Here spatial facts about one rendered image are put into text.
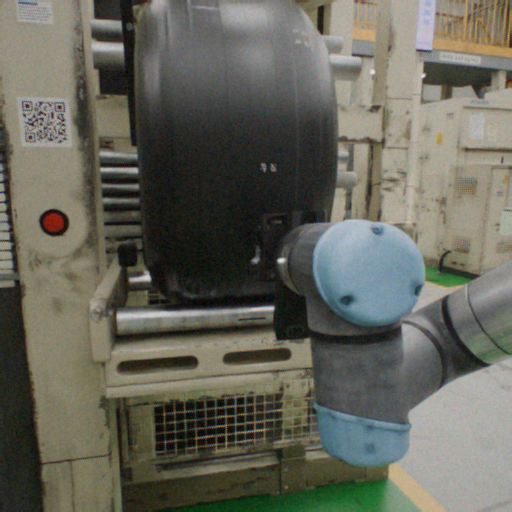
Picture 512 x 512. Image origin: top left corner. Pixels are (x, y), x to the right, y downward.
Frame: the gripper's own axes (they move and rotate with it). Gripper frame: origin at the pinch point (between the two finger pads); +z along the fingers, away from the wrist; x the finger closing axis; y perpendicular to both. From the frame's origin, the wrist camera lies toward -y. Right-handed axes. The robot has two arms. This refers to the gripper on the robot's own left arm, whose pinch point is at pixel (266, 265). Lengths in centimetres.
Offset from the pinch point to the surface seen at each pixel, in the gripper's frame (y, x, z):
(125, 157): 24, 23, 54
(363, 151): 122, -301, 592
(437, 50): 280, -425, 585
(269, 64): 27.4, -0.1, -4.1
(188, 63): 26.9, 10.7, -4.3
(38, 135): 21.1, 33.6, 13.6
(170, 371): -17.8, 14.5, 9.3
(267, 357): -17.8, -2.7, 12.3
